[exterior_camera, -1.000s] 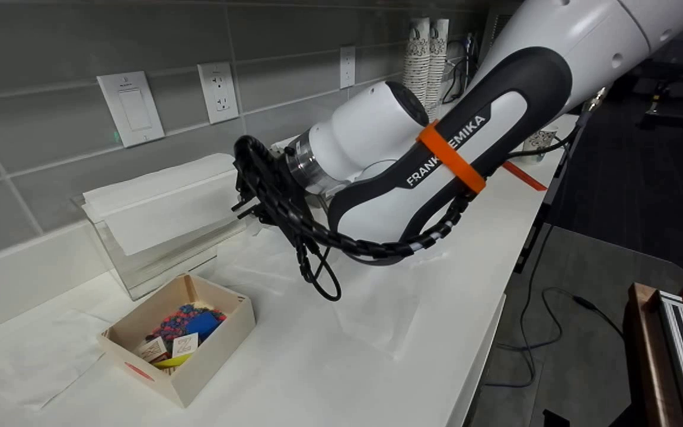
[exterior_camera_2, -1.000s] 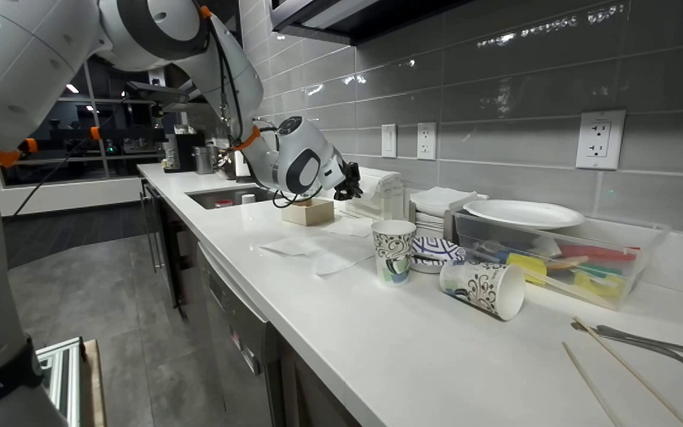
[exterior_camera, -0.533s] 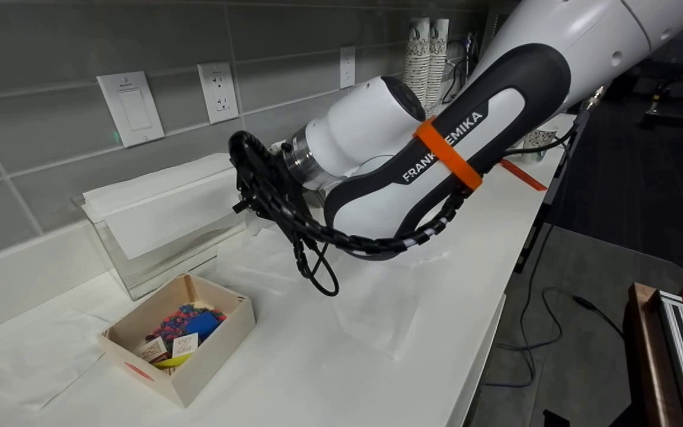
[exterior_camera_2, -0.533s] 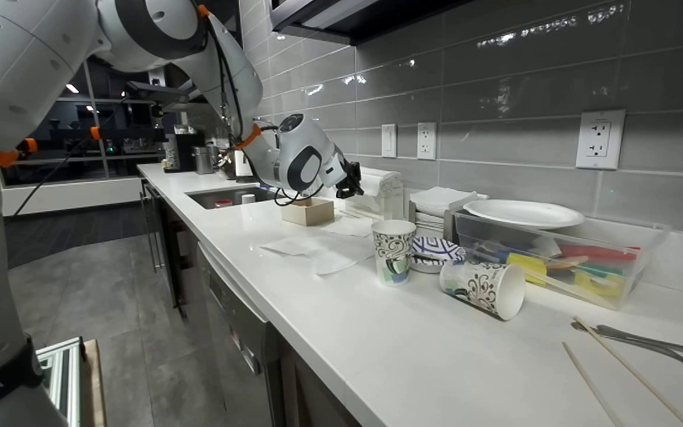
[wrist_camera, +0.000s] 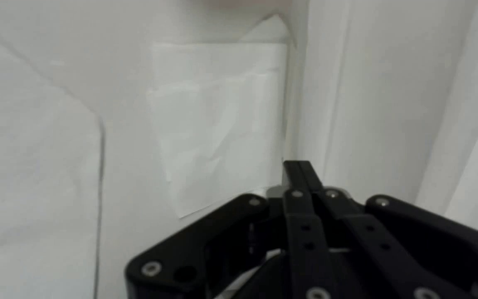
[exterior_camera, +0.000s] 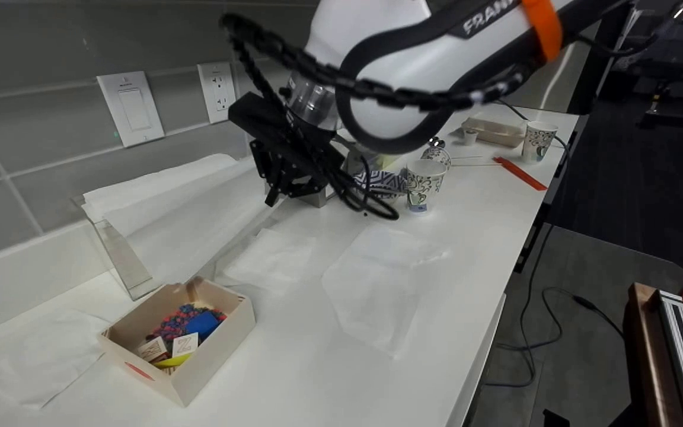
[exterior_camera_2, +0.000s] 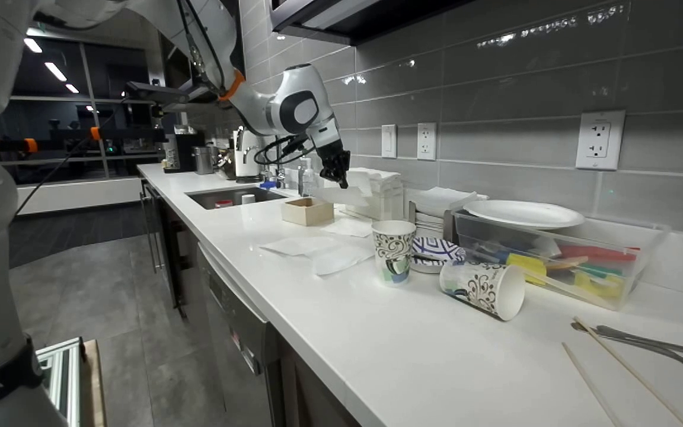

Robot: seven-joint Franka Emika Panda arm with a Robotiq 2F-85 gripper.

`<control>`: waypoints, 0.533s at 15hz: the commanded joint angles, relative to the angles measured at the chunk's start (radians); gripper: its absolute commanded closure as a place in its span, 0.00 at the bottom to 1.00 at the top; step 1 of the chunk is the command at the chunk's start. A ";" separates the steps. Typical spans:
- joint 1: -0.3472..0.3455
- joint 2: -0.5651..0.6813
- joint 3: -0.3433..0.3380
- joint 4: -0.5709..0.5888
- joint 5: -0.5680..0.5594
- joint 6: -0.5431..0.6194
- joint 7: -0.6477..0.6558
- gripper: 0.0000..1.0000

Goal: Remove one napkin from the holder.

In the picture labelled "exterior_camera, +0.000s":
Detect white packet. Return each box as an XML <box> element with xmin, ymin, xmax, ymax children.
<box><xmin>169</xmin><ymin>329</ymin><xmax>201</xmax><ymax>360</ymax></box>
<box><xmin>136</xmin><ymin>335</ymin><xmax>171</xmax><ymax>362</ymax></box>

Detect blue patterned bowl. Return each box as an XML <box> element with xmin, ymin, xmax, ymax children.
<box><xmin>361</xmin><ymin>166</ymin><xmax>413</xmax><ymax>200</ymax></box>

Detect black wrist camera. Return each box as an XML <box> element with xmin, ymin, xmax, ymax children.
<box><xmin>225</xmin><ymin>92</ymin><xmax>303</xmax><ymax>146</ymax></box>

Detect red flat stick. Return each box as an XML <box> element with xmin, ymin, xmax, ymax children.
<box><xmin>491</xmin><ymin>153</ymin><xmax>551</xmax><ymax>194</ymax></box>

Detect white napkin stack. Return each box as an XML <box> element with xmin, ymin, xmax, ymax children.
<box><xmin>78</xmin><ymin>151</ymin><xmax>276</xmax><ymax>267</ymax></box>

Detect clear plastic container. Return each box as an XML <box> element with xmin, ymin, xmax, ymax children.
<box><xmin>450</xmin><ymin>113</ymin><xmax>529</xmax><ymax>151</ymax></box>

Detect clear plastic sheet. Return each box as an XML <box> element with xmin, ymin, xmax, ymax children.
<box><xmin>320</xmin><ymin>222</ymin><xmax>456</xmax><ymax>360</ymax></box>

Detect wooden board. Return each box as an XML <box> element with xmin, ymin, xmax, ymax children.
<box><xmin>623</xmin><ymin>279</ymin><xmax>671</xmax><ymax>427</ymax></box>

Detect black cable chain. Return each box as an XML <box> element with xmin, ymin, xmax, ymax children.
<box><xmin>218</xmin><ymin>10</ymin><xmax>529</xmax><ymax>113</ymax></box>

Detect patterned paper cup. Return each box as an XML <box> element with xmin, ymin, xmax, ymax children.
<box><xmin>403</xmin><ymin>162</ymin><xmax>448</xmax><ymax>214</ymax></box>
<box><xmin>520</xmin><ymin>120</ymin><xmax>559</xmax><ymax>166</ymax></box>

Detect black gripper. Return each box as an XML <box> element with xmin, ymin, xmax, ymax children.
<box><xmin>246</xmin><ymin>128</ymin><xmax>336</xmax><ymax>209</ymax></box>

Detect orange strap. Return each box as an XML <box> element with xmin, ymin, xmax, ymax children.
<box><xmin>520</xmin><ymin>0</ymin><xmax>567</xmax><ymax>64</ymax></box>

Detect white light switch plate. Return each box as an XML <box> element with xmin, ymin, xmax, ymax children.
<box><xmin>95</xmin><ymin>68</ymin><xmax>167</xmax><ymax>149</ymax></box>

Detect yellow packet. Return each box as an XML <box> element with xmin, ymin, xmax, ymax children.
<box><xmin>155</xmin><ymin>351</ymin><xmax>195</xmax><ymax>372</ymax></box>

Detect black looped gripper cable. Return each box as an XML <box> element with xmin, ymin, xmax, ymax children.
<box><xmin>324</xmin><ymin>140</ymin><xmax>400</xmax><ymax>222</ymax></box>

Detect clear acrylic napkin holder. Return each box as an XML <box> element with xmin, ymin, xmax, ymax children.
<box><xmin>78</xmin><ymin>197</ymin><xmax>161</xmax><ymax>304</ymax></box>

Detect thin black cable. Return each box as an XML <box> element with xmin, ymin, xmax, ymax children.
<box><xmin>481</xmin><ymin>96</ymin><xmax>628</xmax><ymax>389</ymax></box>

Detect white cardboard box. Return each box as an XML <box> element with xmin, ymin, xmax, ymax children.
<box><xmin>100</xmin><ymin>275</ymin><xmax>258</xmax><ymax>410</ymax></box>

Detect white wall outlet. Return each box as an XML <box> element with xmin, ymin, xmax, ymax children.
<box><xmin>195</xmin><ymin>60</ymin><xmax>240</xmax><ymax>125</ymax></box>

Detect flat white napkin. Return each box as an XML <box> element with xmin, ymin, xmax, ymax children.
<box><xmin>0</xmin><ymin>305</ymin><xmax>111</xmax><ymax>412</ymax></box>
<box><xmin>220</xmin><ymin>224</ymin><xmax>320</xmax><ymax>298</ymax></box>

